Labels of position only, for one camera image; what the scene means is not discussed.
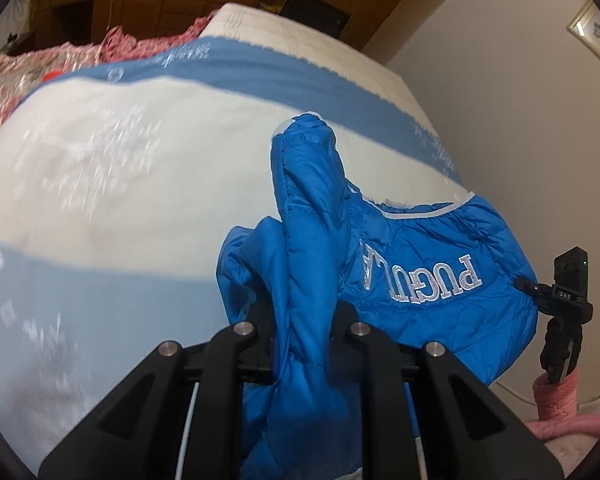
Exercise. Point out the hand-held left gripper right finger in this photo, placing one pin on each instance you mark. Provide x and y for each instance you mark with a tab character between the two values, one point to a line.
380	370

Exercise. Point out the black screen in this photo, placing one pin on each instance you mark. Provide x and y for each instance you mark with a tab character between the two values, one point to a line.
314	12

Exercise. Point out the blue puffer jacket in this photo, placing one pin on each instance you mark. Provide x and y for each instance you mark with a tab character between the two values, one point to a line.
405	310

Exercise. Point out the framed wall picture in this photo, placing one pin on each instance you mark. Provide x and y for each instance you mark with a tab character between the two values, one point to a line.
592	22

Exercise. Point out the wooden desk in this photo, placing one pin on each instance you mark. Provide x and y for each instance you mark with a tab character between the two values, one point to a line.
75	5

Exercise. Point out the small red object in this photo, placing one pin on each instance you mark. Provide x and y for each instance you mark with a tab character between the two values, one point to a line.
51	76

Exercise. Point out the pink floral blanket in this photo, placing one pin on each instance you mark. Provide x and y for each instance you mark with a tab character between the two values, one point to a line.
55	60

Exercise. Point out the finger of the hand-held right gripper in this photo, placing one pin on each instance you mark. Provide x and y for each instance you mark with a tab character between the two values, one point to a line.
529	286

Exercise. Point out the blue and white bed sheet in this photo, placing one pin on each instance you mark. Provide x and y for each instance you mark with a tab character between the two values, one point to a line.
130	160

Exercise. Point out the pink fleece cloth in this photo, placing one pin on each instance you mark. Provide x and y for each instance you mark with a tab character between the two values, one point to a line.
570	430

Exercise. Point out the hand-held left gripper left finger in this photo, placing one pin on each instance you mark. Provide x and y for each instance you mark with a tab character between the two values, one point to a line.
220	360

